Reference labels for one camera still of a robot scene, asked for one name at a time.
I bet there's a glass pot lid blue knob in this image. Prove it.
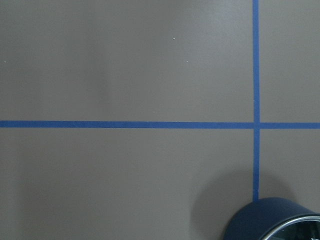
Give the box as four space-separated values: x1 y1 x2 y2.
261 215 320 240

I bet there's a dark blue saucepan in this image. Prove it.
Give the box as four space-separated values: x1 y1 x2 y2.
223 197 320 240

